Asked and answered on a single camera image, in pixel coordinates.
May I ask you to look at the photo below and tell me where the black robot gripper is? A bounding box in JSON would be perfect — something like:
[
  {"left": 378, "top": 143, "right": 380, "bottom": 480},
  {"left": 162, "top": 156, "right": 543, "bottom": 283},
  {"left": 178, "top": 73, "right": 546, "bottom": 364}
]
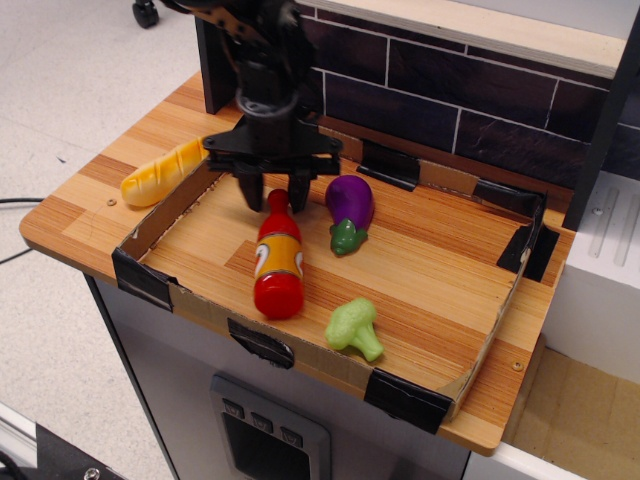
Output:
[{"left": 203, "top": 89, "right": 342, "bottom": 213}]

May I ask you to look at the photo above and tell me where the red hot sauce bottle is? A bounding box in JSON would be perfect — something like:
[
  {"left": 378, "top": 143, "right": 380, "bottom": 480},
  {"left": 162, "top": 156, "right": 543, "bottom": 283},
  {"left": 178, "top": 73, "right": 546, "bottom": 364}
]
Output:
[{"left": 254, "top": 189, "right": 304, "bottom": 319}]

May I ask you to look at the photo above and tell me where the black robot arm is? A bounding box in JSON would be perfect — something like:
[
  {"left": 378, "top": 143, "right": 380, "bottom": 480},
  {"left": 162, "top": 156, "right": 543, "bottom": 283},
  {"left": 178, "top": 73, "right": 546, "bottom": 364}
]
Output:
[{"left": 167, "top": 1, "right": 342, "bottom": 212}]

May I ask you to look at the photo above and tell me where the cardboard fence with black tape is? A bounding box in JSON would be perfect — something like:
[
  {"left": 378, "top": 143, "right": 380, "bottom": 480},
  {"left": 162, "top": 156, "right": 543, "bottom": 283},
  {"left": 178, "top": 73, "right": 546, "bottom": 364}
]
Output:
[{"left": 112, "top": 161, "right": 554, "bottom": 449}]

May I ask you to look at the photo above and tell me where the purple toy eggplant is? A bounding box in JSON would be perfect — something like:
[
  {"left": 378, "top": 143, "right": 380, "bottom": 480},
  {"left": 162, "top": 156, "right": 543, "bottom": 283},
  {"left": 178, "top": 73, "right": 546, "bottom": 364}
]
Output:
[{"left": 325, "top": 175, "right": 375, "bottom": 256}]

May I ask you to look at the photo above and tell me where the yellow toy bread loaf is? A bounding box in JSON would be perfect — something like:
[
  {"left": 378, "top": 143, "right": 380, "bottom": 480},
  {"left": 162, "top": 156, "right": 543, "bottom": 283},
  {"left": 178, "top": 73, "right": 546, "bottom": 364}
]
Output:
[{"left": 120, "top": 137, "right": 208, "bottom": 207}]

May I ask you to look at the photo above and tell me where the green toy broccoli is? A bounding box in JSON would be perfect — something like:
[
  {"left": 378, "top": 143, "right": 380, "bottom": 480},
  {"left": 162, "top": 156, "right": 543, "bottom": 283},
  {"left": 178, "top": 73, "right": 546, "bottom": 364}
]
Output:
[{"left": 325, "top": 297, "right": 384, "bottom": 362}]

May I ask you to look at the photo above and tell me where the black caster wheel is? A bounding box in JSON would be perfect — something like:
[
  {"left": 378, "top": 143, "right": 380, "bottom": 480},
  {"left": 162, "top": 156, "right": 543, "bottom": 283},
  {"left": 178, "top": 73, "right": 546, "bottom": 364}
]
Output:
[{"left": 131, "top": 0, "right": 159, "bottom": 29}]

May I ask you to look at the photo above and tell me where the grey oven control panel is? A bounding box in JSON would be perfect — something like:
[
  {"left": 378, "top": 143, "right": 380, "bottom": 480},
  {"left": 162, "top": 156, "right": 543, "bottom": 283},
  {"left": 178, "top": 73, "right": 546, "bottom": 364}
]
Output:
[{"left": 209, "top": 375, "right": 332, "bottom": 480}]

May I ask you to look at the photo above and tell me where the white toy sink unit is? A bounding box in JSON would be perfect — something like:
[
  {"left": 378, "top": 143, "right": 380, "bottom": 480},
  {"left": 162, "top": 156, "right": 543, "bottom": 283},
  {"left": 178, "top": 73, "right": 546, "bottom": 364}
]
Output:
[{"left": 542, "top": 172, "right": 639, "bottom": 383}]

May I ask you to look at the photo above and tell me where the black floor cable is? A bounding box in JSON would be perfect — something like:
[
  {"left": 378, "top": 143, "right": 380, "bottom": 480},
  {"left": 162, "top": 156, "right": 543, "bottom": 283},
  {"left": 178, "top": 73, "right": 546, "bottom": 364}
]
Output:
[{"left": 0, "top": 197, "right": 45, "bottom": 265}]

